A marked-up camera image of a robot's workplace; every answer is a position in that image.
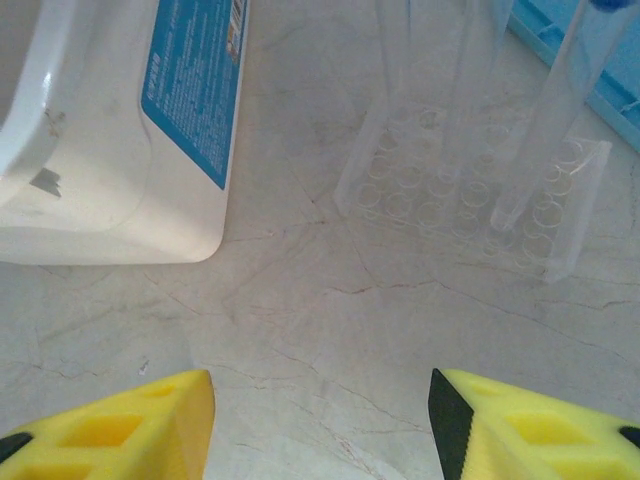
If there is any blue plastic storage box lid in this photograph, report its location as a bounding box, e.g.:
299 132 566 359
507 0 640 151

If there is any clear test tube blue cap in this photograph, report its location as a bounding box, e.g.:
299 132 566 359
489 0 634 231
374 0 421 126
439 0 509 184

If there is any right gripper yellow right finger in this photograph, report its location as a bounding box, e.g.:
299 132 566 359
428 368 640 480

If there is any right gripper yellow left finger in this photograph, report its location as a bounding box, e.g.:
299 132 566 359
0 368 217 480

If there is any clear acrylic test tube rack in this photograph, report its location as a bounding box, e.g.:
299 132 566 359
333 107 614 286

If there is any translucent white storage box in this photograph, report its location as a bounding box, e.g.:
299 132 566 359
0 0 251 266

